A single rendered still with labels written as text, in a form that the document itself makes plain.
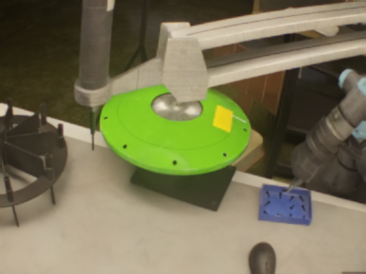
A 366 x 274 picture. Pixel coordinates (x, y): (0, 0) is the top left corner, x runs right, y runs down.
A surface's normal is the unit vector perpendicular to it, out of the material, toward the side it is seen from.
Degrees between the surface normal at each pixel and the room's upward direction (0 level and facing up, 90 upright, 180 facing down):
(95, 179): 0
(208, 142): 21
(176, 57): 90
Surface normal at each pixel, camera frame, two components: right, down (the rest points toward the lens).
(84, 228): 0.10, -0.78
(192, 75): 0.17, 0.62
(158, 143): 0.00, -0.52
